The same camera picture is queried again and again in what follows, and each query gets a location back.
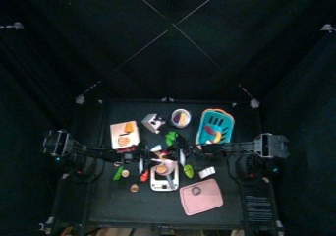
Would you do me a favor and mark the white plate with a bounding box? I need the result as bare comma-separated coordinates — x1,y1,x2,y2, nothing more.
152,159,178,176

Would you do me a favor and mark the green toy lettuce leaf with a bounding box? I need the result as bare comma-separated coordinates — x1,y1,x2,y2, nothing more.
164,131,180,147

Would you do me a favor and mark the green toy lime slice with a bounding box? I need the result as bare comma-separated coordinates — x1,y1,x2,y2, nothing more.
182,163,196,180

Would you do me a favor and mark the orange toy carrot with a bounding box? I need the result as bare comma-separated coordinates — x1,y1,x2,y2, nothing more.
138,169,150,183

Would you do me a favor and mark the orange round toy slice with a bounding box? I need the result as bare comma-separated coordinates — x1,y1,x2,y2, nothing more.
117,135,132,148

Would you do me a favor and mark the green toy pea pod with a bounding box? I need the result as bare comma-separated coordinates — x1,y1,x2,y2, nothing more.
112,166,125,182

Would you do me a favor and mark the yellow toy banana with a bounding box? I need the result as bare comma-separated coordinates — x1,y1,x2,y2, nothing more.
210,130,222,145

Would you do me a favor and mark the small white bowl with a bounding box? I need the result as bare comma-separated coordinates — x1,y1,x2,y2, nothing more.
169,108,193,129

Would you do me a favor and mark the red toy chili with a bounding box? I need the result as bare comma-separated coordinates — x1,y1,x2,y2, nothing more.
204,125,218,136

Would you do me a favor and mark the small white block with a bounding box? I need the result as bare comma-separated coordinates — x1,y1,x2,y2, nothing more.
197,166,216,179

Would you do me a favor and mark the white grey toy toaster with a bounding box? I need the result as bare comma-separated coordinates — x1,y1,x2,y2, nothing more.
140,113,166,135

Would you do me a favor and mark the yellow orange toy pepper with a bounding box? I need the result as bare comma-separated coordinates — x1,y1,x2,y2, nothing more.
122,122,136,135

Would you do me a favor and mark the teal basket with orange rim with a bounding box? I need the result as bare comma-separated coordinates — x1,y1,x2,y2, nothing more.
194,108,236,147

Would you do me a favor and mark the pink cutting board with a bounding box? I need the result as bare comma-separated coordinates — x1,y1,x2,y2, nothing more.
178,178,224,217

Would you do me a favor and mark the black panel with white text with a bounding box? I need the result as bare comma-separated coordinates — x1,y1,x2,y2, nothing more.
241,194,274,226

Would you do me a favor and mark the thin white cord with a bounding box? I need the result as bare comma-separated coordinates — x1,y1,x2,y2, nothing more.
80,0,233,97
122,0,254,100

